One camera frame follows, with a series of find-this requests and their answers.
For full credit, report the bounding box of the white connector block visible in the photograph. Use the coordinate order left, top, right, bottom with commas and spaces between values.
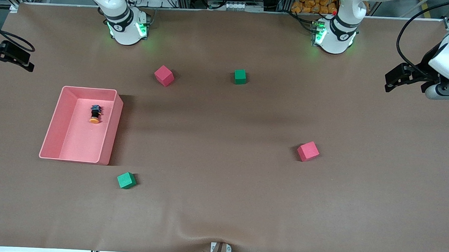
208, 0, 264, 12

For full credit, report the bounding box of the pink plastic bin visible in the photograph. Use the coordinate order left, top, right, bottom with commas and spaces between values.
39, 85, 125, 166

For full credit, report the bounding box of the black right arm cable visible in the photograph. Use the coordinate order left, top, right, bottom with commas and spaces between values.
0, 20, 37, 53

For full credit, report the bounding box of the orange objects pile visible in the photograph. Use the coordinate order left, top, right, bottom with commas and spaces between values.
291, 0, 339, 16

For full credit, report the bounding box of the pink foam cube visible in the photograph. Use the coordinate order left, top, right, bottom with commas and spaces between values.
153, 65, 175, 87
297, 141, 320, 163

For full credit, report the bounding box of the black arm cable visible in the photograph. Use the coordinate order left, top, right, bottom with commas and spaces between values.
395, 0, 449, 77
0, 20, 37, 53

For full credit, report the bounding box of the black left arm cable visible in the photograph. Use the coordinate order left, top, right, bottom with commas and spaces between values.
395, 0, 449, 77

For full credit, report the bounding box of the yellow-capped push button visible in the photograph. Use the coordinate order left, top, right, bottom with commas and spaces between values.
89, 104, 103, 125

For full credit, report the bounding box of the brown table mat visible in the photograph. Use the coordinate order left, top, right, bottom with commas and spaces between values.
0, 0, 449, 252

